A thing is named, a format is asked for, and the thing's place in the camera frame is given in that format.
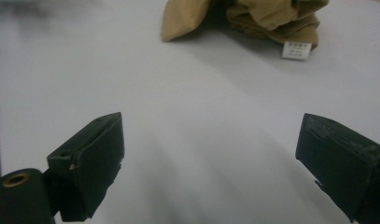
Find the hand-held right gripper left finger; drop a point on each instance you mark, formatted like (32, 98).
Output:
(91, 161)

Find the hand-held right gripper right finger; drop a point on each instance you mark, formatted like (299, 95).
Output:
(343, 165)

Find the tan garment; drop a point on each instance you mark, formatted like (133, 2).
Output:
(271, 18)

